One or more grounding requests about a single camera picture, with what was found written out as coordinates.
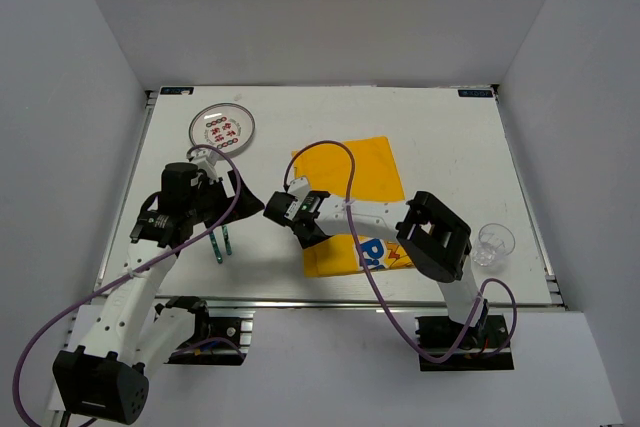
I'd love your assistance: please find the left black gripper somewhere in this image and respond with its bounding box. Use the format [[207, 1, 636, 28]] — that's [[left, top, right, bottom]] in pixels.
[[187, 169, 264, 227]]

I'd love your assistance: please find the yellow pikachu cloth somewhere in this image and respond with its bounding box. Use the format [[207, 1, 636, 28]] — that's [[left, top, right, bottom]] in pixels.
[[293, 137, 413, 278]]

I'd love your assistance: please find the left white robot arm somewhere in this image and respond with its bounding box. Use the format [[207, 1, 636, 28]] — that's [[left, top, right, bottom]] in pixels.
[[53, 145, 264, 425]]

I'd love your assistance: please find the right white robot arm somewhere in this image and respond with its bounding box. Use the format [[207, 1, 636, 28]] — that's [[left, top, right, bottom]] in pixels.
[[264, 177, 488, 346]]

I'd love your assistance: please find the round patterned plate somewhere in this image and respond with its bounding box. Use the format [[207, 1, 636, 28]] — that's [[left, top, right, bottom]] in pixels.
[[188, 102, 256, 157]]

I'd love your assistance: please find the left blue table label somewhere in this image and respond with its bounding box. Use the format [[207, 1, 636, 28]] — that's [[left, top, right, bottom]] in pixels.
[[159, 86, 194, 96]]

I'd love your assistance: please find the blue table label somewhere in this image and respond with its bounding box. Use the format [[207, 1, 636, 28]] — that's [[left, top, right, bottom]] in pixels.
[[159, 86, 194, 96], [458, 89, 493, 98]]

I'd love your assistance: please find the clear plastic cup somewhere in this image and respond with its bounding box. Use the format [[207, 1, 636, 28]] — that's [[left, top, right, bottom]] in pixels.
[[471, 223, 516, 272]]

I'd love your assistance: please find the right blue table label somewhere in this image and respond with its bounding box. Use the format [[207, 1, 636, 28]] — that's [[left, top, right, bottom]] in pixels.
[[458, 89, 493, 98]]

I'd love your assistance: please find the knife with teal handle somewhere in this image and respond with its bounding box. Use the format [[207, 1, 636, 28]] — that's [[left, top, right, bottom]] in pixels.
[[221, 225, 233, 256]]

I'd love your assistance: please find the fork with teal handle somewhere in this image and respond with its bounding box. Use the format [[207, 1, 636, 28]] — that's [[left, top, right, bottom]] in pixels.
[[209, 230, 223, 264]]

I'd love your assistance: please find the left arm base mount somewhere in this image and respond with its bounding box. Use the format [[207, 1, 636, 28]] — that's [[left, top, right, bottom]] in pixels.
[[154, 296, 248, 366]]

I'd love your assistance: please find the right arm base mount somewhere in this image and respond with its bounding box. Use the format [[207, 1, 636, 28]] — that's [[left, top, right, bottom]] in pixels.
[[415, 315, 515, 372]]

